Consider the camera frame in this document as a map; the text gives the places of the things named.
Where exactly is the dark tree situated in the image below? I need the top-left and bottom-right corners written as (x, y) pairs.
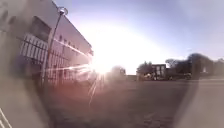
top-left (136, 60), bottom-right (154, 81)

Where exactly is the small distant building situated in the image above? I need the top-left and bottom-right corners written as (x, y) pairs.
top-left (151, 63), bottom-right (168, 81)

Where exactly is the large pale building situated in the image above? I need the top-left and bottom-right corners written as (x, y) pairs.
top-left (0, 0), bottom-right (95, 84)

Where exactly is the street lamp pole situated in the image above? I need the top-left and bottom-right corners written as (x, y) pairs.
top-left (41, 6), bottom-right (69, 88)

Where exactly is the metal bar fence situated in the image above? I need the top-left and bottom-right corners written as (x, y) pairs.
top-left (18, 32), bottom-right (93, 84)

